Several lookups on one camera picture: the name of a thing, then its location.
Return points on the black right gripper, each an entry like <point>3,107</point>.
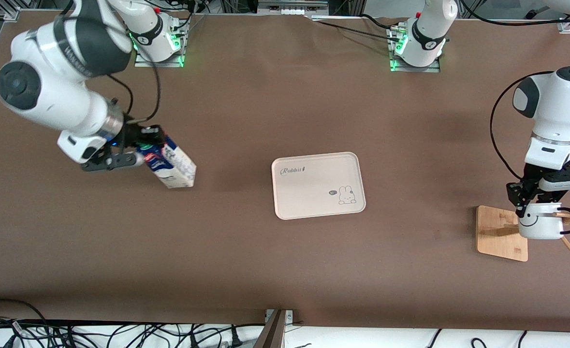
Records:
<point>131,134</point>

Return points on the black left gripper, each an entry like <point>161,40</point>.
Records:
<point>533,184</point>

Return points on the white smiley face cup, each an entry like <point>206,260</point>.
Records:
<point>541,227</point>

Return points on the blue white milk carton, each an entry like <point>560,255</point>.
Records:
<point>178,169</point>

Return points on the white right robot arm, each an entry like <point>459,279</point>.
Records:
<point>48,82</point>

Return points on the cream rabbit print tray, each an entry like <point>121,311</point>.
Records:
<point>314,188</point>

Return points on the wooden mug stand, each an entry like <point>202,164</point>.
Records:
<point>497,241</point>

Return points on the white power strip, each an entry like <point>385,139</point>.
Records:
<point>292,7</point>

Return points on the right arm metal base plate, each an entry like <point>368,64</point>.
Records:
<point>142,63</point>

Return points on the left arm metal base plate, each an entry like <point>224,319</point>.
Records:
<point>434,67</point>

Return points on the metal table edge bracket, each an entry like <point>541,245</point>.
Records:
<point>275,328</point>

